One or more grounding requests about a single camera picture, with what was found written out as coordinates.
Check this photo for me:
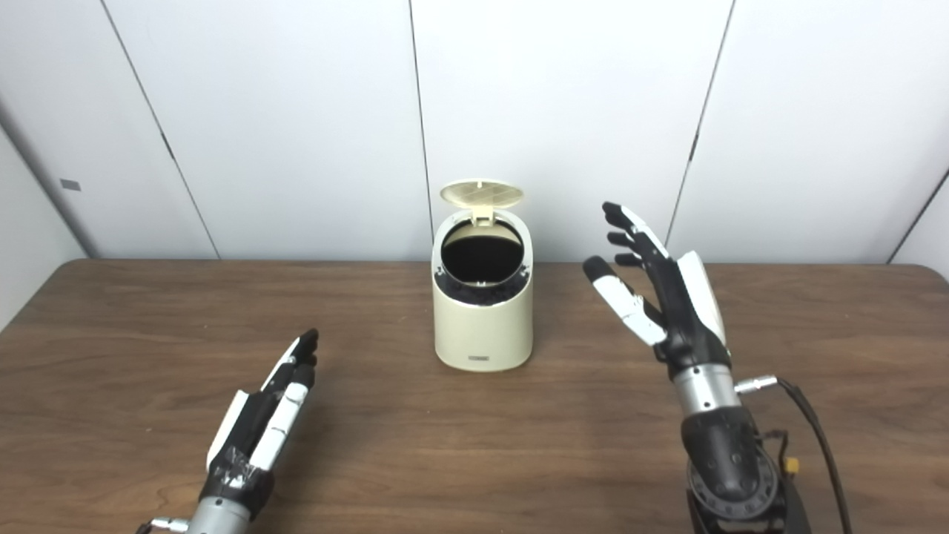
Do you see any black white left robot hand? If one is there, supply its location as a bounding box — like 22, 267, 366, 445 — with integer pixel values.
199, 329, 320, 520

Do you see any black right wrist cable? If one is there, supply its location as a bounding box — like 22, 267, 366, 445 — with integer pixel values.
734, 376, 853, 534

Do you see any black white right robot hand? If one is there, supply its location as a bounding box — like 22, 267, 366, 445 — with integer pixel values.
582, 201, 733, 380

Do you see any round cream bin lid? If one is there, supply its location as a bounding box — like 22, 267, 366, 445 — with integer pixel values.
440, 179, 525, 224

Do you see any cream-colored bin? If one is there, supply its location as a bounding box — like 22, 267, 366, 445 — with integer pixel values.
432, 208, 535, 373

